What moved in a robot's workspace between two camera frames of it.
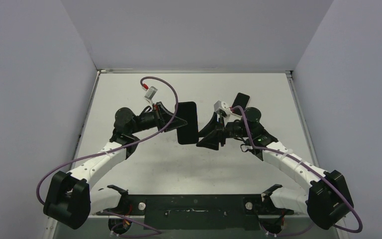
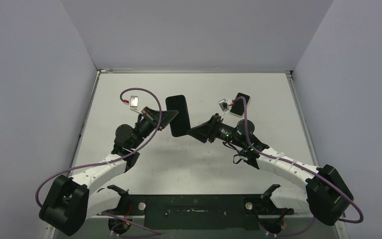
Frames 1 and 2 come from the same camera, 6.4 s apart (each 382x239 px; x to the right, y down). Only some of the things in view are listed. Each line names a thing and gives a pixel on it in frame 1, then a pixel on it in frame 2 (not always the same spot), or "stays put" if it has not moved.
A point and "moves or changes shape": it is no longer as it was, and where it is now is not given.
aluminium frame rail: [50, 228] stays put
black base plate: [196, 211] stays put
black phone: [188, 133] moves or changes shape
